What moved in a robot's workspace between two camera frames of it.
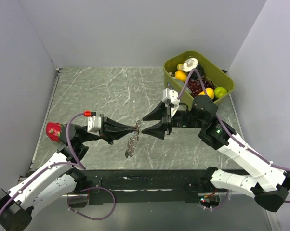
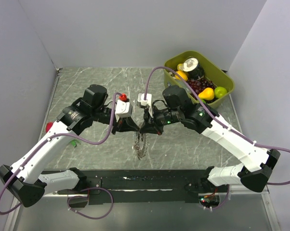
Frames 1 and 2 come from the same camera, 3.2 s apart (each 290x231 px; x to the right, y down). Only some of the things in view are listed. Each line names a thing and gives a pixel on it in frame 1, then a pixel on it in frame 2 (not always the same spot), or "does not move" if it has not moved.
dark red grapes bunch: x=195 y=87 does not move
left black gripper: x=111 y=129 → x=127 y=124
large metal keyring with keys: x=133 y=140 → x=139 y=145
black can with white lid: x=191 y=63 does not move
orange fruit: x=180 y=75 does not move
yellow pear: x=209 y=92 does not move
